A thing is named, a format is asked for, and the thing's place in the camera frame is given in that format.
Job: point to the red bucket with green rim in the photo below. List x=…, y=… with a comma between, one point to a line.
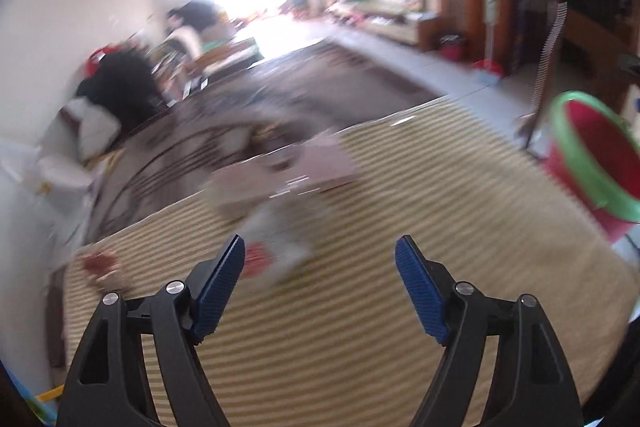
x=585, y=152

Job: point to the wooden sofa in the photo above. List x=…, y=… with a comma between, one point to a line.
x=220, y=52

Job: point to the pink cardboard box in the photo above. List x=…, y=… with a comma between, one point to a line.
x=325, y=164

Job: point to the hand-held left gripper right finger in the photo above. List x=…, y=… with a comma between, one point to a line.
x=420, y=292

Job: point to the glass coffee table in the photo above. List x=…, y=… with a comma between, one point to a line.
x=300, y=92

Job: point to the dark cloth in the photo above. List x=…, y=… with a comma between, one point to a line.
x=195, y=17

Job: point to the white plastic bag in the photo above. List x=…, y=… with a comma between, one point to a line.
x=45, y=177

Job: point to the striped beige table cloth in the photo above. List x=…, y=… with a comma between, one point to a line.
x=400, y=187

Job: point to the low television cabinet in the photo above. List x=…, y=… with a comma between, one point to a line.
x=390, y=24

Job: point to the red dustpan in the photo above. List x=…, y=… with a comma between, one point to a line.
x=487, y=69

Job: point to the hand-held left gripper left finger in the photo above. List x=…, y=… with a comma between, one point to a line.
x=220, y=292

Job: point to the small red snack wrapper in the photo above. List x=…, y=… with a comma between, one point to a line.
x=100, y=264

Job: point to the white pillow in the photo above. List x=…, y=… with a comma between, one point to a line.
x=95, y=127

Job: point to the small red waste bin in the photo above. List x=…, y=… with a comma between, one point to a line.
x=454, y=49

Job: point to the wooden chair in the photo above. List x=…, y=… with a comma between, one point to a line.
x=585, y=52

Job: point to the pile of black clothes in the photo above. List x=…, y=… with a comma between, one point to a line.
x=122, y=87

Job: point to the clear plastic bag red label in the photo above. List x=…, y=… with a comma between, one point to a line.
x=280, y=232

